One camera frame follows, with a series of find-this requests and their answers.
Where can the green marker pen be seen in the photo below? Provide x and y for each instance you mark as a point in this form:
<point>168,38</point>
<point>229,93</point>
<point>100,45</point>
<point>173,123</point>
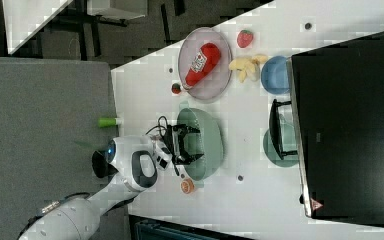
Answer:
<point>109,122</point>

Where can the black toaster oven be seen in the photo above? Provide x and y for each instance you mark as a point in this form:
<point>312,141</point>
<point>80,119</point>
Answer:
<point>337,102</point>

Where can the plush peeled banana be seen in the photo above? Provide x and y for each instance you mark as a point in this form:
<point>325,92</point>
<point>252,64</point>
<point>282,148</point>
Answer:
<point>248,67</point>

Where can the red plush ketchup bottle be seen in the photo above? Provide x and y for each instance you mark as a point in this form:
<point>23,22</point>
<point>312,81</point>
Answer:
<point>204,62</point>

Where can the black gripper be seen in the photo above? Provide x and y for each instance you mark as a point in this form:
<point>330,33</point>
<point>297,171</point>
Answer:
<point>173,138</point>

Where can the grey round plate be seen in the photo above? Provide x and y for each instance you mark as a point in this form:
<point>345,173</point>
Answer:
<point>217,80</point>

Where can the pink plush strawberry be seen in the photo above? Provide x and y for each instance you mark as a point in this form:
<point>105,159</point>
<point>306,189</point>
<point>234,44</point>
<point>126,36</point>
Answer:
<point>244,38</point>

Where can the blue plastic cup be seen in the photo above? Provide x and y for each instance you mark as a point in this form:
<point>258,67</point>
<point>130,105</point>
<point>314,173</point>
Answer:
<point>274,76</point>

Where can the white side table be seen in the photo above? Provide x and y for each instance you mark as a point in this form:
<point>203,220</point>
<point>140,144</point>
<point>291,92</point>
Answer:
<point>24,18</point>

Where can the green plastic mug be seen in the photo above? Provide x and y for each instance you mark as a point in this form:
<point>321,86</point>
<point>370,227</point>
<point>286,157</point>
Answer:
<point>288,143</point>

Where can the small red plush strawberry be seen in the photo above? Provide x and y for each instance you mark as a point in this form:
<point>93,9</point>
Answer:
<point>176,88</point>

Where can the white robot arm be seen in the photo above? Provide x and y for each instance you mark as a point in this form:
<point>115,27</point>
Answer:
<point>133,163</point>

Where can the plush orange slice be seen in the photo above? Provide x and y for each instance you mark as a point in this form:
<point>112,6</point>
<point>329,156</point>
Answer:
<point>187,186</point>

